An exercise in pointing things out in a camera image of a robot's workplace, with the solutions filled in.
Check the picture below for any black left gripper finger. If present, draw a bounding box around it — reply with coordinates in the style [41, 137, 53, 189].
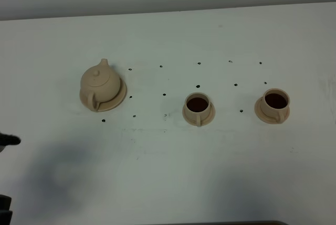
[0, 133, 21, 152]

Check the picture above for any beige teapot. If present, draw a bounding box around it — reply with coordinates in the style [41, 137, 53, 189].
[80, 59, 121, 102]

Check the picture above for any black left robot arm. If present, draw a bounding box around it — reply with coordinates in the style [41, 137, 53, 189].
[0, 133, 21, 225]

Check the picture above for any beige teapot saucer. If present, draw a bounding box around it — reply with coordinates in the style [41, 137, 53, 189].
[79, 78, 127, 112]

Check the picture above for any beige left teacup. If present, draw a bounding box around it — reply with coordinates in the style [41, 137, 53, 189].
[184, 93, 211, 112]

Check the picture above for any beige teacup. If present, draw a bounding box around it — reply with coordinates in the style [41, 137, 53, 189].
[260, 88, 290, 124]
[184, 93, 211, 112]

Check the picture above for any beige left cup saucer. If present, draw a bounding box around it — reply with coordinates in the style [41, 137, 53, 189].
[182, 103, 215, 127]

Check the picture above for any beige cup saucer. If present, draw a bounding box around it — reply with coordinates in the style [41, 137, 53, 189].
[254, 97, 290, 124]
[182, 103, 215, 127]

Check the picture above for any beige right cup saucer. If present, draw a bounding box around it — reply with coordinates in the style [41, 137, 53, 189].
[254, 97, 290, 124]

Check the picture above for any beige right teacup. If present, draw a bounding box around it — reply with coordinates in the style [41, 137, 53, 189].
[260, 88, 290, 124]

